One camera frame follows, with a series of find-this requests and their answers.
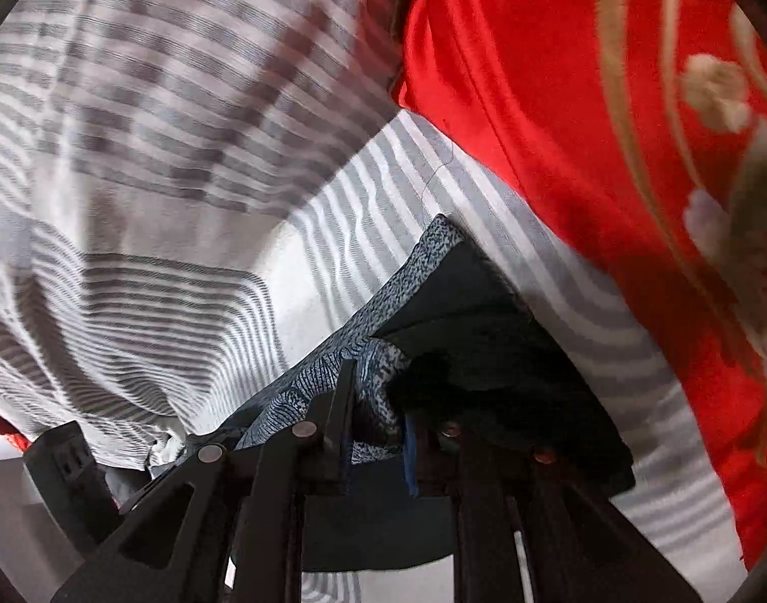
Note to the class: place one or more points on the black shorts with patterned waistband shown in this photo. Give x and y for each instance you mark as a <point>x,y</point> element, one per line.
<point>446,340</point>

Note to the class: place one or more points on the red embroidered satin pillow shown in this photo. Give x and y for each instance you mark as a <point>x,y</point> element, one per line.
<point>637,131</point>

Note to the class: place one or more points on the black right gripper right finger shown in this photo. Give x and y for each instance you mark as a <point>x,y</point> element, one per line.
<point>528,530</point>

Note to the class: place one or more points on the grey striped white blanket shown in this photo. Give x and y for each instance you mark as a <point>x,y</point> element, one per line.
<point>151,152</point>

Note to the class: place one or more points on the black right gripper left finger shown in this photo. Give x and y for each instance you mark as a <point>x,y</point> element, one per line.
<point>226,525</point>

